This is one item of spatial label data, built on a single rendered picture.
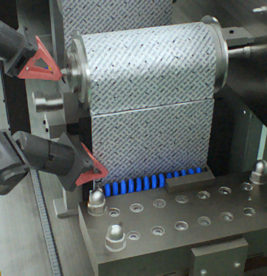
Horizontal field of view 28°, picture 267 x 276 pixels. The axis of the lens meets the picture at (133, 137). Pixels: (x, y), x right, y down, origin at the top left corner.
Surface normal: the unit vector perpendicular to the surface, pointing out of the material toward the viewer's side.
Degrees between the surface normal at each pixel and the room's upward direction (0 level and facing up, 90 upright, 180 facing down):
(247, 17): 90
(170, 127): 92
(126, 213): 0
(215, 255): 90
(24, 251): 0
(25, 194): 0
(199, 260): 90
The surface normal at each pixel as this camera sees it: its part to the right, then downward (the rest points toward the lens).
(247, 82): -0.96, 0.15
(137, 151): 0.29, 0.57
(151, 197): 0.00, -0.83
